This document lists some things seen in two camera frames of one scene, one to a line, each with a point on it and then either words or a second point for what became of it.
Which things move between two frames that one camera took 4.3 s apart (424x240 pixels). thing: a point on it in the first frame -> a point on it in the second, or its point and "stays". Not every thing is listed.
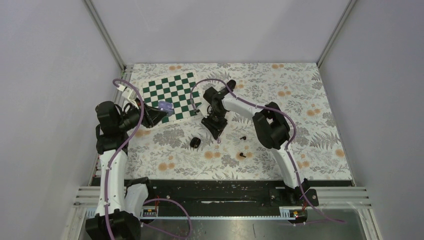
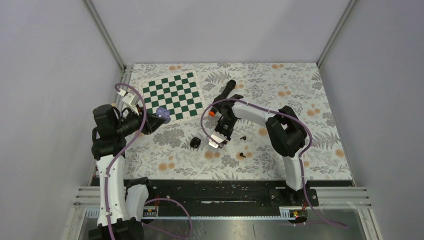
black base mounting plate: x=248 y=194 stays
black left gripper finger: x=154 y=115 -> x=153 y=122
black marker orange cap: x=232 y=84 stays
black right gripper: x=216 y=129 -> x=217 y=129
